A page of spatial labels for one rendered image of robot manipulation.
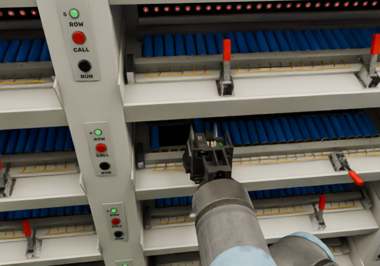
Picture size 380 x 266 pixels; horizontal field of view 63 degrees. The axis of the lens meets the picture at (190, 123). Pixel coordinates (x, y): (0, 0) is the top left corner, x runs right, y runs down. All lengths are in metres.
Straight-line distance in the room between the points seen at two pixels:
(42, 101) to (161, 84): 0.20
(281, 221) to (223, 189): 0.43
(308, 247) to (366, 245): 0.48
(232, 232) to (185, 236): 0.41
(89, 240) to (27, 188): 0.22
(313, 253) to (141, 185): 0.34
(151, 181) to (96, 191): 0.11
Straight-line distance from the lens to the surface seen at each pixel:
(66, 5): 0.48
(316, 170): 0.74
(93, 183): 0.64
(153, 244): 0.81
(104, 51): 0.49
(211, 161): 0.53
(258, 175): 0.69
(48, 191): 0.70
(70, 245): 0.85
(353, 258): 1.11
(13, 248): 0.89
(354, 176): 0.71
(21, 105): 0.58
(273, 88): 0.58
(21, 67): 0.61
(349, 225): 0.93
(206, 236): 0.43
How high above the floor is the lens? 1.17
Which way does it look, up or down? 34 degrees down
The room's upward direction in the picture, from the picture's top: straight up
